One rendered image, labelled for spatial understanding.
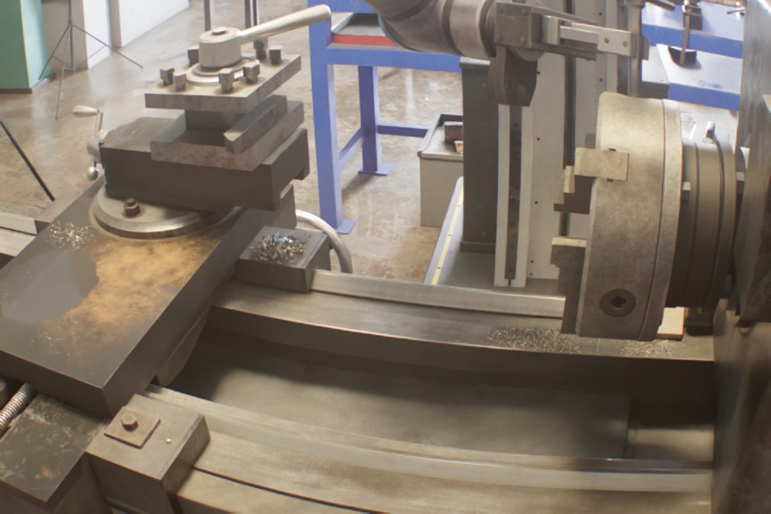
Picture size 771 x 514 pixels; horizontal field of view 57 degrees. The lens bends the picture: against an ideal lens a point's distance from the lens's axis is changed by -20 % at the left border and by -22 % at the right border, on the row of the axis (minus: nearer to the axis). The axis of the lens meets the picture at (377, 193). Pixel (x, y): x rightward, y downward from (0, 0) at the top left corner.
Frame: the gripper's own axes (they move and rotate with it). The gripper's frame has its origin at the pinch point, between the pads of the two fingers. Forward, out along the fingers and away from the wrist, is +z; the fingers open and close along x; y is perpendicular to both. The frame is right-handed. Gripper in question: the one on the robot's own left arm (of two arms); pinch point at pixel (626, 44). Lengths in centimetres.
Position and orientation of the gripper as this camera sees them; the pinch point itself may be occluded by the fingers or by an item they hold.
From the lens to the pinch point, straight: 84.9
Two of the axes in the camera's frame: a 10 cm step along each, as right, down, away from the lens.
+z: 6.5, 2.0, -7.3
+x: 7.5, -0.6, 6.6
